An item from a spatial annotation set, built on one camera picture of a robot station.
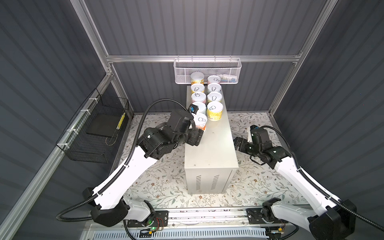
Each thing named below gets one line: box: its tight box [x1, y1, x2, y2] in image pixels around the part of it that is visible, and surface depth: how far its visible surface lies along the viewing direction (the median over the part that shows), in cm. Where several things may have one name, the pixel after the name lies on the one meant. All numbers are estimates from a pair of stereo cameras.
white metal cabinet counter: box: [184, 85, 239, 195], surface depth 61 cm
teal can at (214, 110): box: [207, 101, 224, 121], surface depth 69 cm
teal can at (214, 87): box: [207, 82, 222, 92], surface depth 79 cm
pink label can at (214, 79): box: [207, 75, 221, 84], surface depth 83 cm
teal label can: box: [192, 101, 207, 114], surface depth 70 cm
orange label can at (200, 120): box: [193, 112, 208, 131], surface depth 64 cm
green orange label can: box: [190, 71, 205, 85], surface depth 82 cm
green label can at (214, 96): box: [207, 91, 223, 102], surface depth 74 cm
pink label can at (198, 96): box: [191, 92, 207, 102], surface depth 74 cm
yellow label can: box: [190, 83, 205, 92], surface depth 79 cm
